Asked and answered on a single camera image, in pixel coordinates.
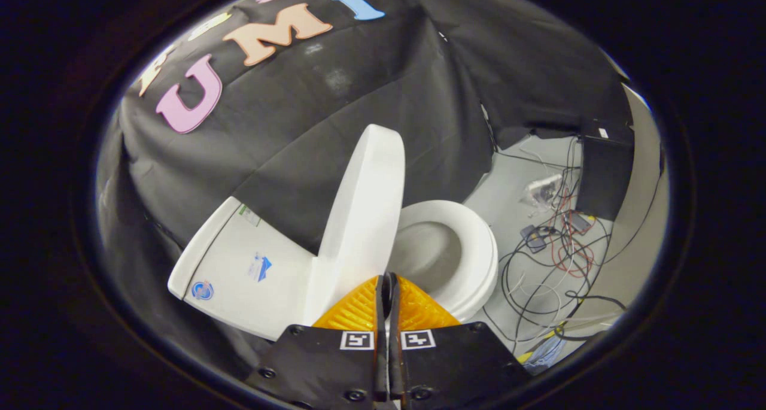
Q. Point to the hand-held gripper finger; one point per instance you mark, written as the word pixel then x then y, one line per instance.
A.
pixel 395 314
pixel 381 314

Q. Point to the white toilet lid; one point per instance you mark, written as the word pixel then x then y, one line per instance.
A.
pixel 365 212

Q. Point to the white toilet bowl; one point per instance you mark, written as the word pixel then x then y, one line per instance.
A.
pixel 425 257

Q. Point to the blue cloth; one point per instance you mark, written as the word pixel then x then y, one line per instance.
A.
pixel 546 353

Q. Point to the small grey adapter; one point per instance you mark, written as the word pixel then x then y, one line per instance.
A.
pixel 532 237

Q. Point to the clear plastic bag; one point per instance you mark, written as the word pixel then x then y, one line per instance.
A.
pixel 541 190

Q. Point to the black backdrop cloth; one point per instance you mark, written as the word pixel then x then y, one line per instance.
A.
pixel 359 111

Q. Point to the black box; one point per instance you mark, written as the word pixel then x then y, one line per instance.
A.
pixel 604 176

